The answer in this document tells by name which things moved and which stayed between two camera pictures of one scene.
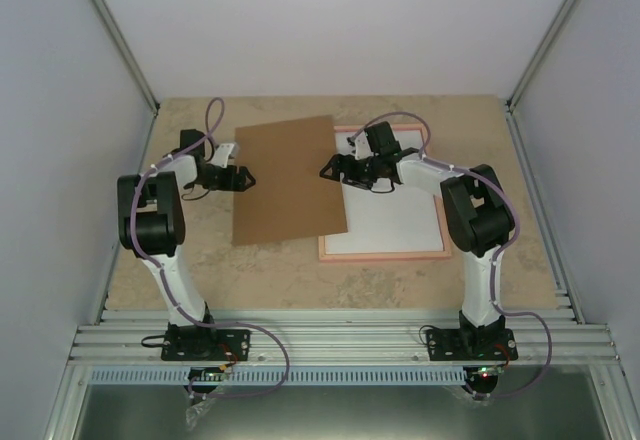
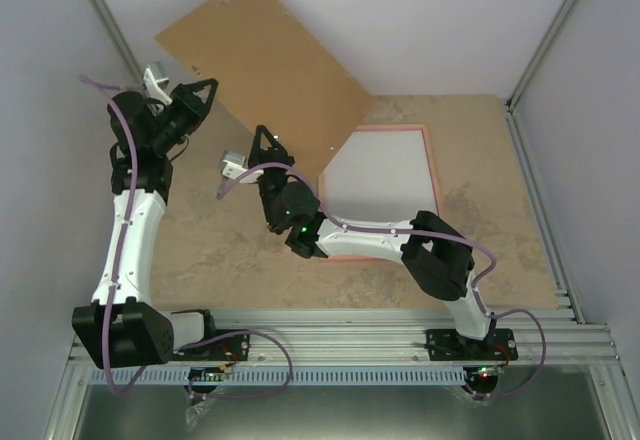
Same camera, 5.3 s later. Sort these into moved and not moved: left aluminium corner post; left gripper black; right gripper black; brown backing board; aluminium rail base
Moved: brown backing board; left gripper black; right gripper black
Not moved: aluminium rail base; left aluminium corner post
